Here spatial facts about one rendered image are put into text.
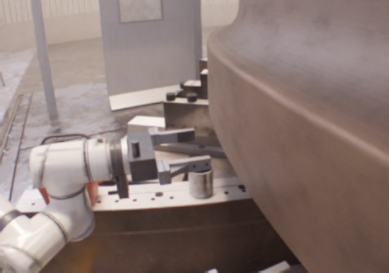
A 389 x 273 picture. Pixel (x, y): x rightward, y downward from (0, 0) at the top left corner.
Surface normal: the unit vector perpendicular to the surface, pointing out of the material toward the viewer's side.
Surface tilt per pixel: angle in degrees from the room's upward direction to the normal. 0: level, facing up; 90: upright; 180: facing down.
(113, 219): 90
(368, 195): 90
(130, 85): 90
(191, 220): 90
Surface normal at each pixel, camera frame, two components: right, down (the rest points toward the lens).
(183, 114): -0.29, 0.39
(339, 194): -0.94, 0.16
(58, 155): 0.11, -0.47
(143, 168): 0.22, 0.38
